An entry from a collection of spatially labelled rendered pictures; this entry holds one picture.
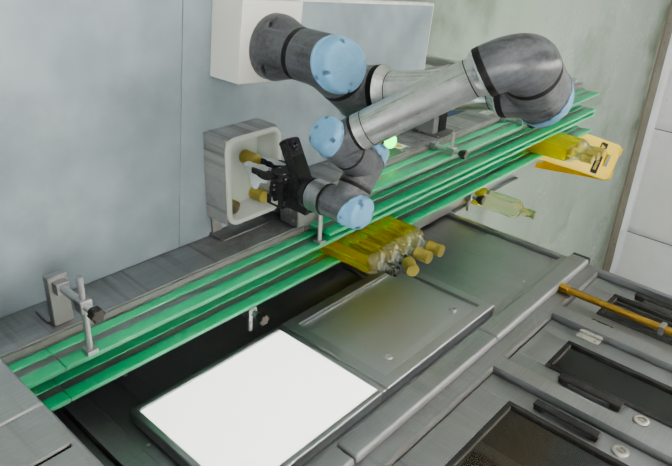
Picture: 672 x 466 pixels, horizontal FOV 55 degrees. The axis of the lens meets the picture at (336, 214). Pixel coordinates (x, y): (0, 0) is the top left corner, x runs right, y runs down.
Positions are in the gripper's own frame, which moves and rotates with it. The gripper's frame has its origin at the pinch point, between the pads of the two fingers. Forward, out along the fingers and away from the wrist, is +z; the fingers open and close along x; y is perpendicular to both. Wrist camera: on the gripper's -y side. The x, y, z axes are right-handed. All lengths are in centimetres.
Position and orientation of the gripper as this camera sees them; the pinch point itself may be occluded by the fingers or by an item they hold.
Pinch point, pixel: (254, 160)
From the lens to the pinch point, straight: 158.9
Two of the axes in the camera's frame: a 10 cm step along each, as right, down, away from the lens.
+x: 6.7, -2.7, 6.9
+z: -7.4, -3.2, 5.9
